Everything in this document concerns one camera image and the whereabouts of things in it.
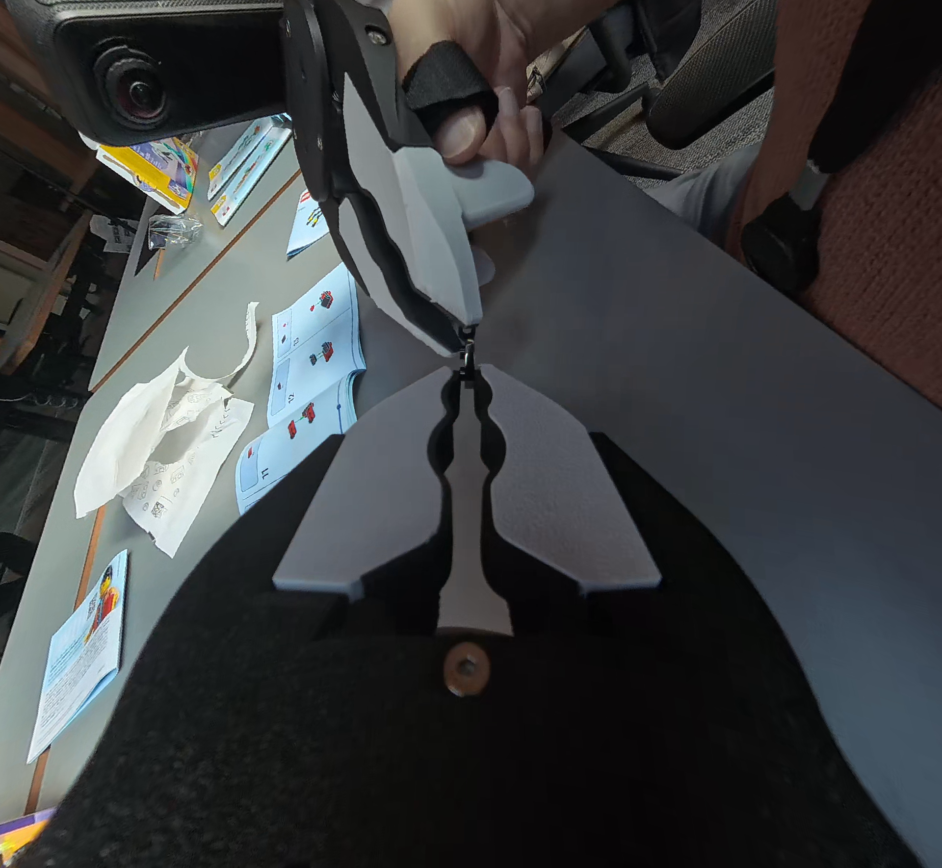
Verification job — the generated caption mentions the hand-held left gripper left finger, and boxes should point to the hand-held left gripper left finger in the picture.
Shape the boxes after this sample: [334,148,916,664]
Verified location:
[271,366,462,602]

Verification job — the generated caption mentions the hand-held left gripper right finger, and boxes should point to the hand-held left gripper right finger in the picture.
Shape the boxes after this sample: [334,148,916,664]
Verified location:
[477,364,663,597]

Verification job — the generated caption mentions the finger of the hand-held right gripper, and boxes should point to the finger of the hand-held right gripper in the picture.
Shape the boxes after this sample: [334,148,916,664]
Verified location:
[333,191,466,359]
[340,72,484,330]

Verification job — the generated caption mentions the grey desk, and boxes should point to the grey desk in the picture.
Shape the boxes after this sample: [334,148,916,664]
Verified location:
[0,110,942,868]

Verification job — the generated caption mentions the open building instruction booklet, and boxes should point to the open building instruction booklet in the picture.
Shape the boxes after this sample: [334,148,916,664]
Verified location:
[234,261,367,517]

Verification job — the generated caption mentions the flat toy set box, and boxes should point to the flat toy set box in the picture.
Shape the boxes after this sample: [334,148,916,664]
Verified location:
[208,114,293,227]

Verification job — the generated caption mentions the small instruction leaflet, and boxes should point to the small instruction leaflet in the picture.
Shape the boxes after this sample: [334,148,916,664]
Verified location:
[285,187,330,260]

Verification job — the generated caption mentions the yellow toy box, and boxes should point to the yellow toy box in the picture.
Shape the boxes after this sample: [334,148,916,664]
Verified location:
[96,136,201,216]

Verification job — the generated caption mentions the clear plastic bag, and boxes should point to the clear plastic bag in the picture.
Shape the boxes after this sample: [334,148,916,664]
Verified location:
[146,213,203,253]

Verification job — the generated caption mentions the torn white paper bag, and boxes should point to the torn white paper bag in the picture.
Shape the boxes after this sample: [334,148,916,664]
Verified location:
[74,300,261,560]

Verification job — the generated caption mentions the person's light grey trousers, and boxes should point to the person's light grey trousers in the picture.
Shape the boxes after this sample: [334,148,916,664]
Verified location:
[644,146,760,240]

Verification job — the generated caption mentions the black mesh office chair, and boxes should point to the black mesh office chair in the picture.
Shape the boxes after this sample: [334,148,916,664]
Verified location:
[548,0,785,152]

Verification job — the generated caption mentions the leaflet with toy figure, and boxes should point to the leaflet with toy figure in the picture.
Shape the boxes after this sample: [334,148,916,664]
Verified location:
[26,549,131,766]

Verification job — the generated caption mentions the black knob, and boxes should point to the black knob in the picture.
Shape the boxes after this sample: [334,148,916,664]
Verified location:
[739,193,823,297]

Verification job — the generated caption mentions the person's brown knitted sweater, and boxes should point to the person's brown knitted sweater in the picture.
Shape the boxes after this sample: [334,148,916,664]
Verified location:
[725,0,942,407]

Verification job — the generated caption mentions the colourful toy box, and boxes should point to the colourful toy box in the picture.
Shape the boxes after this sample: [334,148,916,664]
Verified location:
[0,808,58,868]

